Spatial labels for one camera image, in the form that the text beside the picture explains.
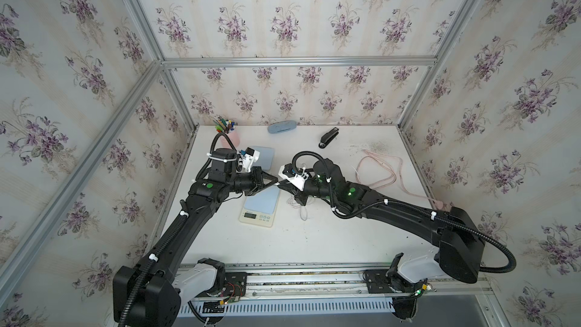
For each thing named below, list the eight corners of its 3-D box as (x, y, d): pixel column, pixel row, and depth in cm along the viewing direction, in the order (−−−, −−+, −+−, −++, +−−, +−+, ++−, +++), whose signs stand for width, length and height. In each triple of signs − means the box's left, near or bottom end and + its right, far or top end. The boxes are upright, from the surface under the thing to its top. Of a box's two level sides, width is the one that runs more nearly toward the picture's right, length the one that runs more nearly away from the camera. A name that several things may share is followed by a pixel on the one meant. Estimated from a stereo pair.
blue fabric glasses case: (269, 135, 118) (269, 132, 116) (266, 126, 122) (266, 123, 120) (297, 129, 121) (297, 126, 119) (293, 121, 125) (293, 118, 123)
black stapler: (316, 146, 114) (317, 141, 111) (332, 130, 121) (333, 125, 118) (323, 150, 112) (324, 145, 109) (339, 134, 119) (340, 129, 116)
